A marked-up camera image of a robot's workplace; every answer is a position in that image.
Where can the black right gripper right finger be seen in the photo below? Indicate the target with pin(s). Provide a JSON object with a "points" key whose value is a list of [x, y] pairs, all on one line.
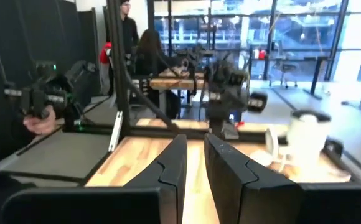
{"points": [[277, 205]]}

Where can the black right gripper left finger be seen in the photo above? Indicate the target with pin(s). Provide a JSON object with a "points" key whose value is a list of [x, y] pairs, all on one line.
{"points": [[105, 207]]}

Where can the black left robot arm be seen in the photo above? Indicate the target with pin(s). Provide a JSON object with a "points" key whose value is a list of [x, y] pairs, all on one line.
{"points": [[218, 121]]}

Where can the black office chair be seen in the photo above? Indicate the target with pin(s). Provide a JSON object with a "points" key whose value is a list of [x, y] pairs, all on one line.
{"points": [[284, 70]]}

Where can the wooden background workbench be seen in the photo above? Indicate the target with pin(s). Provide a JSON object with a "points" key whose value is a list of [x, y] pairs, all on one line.
{"points": [[174, 82]]}

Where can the white round desk lamp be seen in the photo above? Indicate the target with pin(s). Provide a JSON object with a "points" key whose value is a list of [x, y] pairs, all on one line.
{"points": [[272, 143]]}

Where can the white cylinder appliance black rim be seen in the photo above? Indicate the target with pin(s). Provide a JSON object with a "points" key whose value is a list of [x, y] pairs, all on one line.
{"points": [[308, 137]]}

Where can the black clamp hook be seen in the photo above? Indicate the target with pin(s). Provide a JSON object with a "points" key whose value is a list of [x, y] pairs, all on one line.
{"points": [[334, 147]]}

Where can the person's hand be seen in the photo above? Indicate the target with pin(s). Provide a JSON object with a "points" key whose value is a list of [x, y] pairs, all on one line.
{"points": [[40, 123]]}

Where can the red fabric item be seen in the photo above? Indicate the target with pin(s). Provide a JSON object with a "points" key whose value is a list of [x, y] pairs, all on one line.
{"points": [[105, 53]]}

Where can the black partition panel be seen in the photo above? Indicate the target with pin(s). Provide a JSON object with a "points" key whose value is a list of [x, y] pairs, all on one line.
{"points": [[28, 37]]}

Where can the silver aluminium bracket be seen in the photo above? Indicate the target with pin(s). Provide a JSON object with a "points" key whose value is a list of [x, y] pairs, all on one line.
{"points": [[115, 130]]}

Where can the black frame background desk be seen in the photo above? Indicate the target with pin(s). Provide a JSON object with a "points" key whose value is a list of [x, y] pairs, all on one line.
{"points": [[317, 67]]}

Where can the black aluminium table frame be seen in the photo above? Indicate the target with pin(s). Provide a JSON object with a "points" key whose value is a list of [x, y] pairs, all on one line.
{"points": [[119, 62]]}

